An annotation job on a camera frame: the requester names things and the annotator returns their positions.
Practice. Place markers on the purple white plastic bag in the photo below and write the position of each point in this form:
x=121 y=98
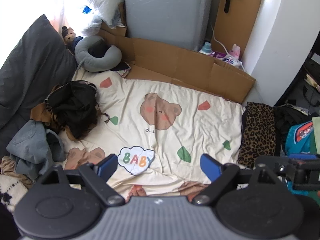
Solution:
x=225 y=58

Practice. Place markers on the black shelf unit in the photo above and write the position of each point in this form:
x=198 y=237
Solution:
x=312 y=67

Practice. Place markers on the scattered papers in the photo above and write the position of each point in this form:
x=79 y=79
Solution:
x=300 y=108

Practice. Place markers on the beige cloth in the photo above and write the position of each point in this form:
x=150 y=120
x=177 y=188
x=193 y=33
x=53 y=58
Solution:
x=12 y=166

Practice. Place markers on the dark folded cloth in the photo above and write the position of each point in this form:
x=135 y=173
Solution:
x=120 y=67

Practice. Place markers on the bottle with light blue cap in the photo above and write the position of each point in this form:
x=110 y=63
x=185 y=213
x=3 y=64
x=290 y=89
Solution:
x=206 y=48

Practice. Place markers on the floral patterned cloth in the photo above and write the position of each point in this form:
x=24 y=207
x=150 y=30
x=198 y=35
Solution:
x=124 y=72

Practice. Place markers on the brown teddy bear toy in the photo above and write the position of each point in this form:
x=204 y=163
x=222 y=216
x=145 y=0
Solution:
x=68 y=36

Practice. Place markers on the flattened cardboard box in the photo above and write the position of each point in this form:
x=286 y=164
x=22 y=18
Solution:
x=175 y=62

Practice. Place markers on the printed bear blanket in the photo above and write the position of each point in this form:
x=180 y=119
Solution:
x=175 y=135

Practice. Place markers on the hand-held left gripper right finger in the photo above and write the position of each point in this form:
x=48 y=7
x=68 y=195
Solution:
x=211 y=167

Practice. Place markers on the black clothes pile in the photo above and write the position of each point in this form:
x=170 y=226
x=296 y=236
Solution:
x=290 y=125

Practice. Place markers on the white knit patterned cloth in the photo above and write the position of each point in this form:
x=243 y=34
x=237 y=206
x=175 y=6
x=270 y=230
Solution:
x=11 y=192

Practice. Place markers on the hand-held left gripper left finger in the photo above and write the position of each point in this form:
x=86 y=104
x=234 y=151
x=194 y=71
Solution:
x=107 y=167

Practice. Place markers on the grey neck pillow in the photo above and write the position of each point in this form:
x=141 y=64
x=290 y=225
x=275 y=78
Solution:
x=82 y=48

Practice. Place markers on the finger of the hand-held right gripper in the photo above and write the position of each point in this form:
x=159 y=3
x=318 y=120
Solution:
x=302 y=156
x=307 y=184

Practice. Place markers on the pink bottle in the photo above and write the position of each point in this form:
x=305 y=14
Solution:
x=235 y=51

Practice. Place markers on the teal bag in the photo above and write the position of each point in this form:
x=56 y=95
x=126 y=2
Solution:
x=297 y=140

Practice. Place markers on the leopard print cloth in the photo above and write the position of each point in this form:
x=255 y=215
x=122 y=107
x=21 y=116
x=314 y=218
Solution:
x=257 y=135

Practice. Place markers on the brown garment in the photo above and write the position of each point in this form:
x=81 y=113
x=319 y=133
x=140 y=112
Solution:
x=40 y=113

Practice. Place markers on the grey-blue sweatshirt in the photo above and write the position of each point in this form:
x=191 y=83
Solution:
x=35 y=145

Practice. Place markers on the dark grey pillow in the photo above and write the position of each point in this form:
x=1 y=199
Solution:
x=32 y=67

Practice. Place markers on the green cloth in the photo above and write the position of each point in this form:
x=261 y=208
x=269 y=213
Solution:
x=315 y=135

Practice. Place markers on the upright cardboard panel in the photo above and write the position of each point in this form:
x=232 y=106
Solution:
x=232 y=30

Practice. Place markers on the bear print black garment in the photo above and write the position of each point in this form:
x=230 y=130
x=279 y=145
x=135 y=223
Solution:
x=72 y=100

